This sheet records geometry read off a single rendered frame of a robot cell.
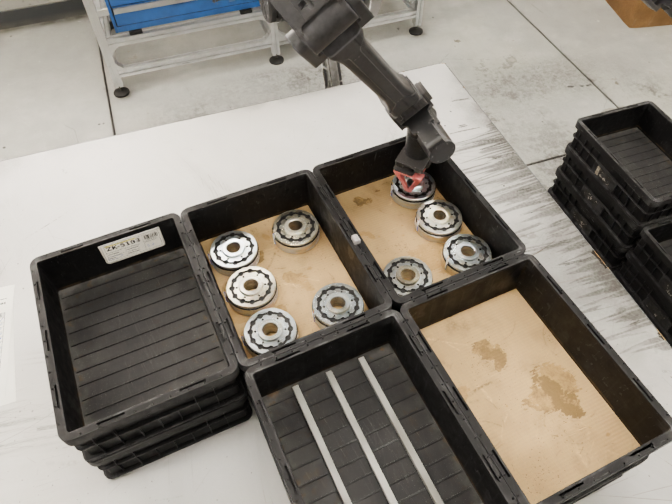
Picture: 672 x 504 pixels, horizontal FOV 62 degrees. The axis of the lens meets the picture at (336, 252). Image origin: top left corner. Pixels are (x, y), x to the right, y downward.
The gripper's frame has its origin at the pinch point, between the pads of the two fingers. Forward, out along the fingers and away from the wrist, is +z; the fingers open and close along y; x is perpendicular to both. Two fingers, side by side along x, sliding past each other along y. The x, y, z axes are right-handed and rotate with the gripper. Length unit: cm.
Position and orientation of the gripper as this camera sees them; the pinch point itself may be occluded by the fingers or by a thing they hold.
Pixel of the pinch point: (413, 180)
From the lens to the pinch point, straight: 133.2
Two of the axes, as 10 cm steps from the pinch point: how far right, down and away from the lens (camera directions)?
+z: 0.1, 6.0, 8.0
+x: -8.8, -3.7, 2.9
